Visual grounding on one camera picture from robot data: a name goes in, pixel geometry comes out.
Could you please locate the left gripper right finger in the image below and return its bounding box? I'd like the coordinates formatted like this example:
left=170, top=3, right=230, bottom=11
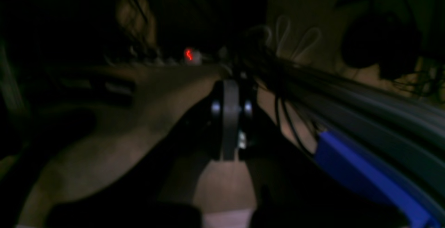
left=229, top=79, right=400, bottom=228

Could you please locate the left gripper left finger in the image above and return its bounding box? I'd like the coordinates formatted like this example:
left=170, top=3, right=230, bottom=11
left=46, top=80, right=232, bottom=228

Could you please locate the black power strip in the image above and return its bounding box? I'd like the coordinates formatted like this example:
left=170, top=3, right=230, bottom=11
left=103, top=46, right=222, bottom=68

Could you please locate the black round base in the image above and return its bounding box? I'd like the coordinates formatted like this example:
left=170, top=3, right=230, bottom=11
left=341, top=12, right=422, bottom=80

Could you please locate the grey looped cable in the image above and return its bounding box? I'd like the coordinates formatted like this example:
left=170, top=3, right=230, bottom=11
left=250, top=14, right=324, bottom=62

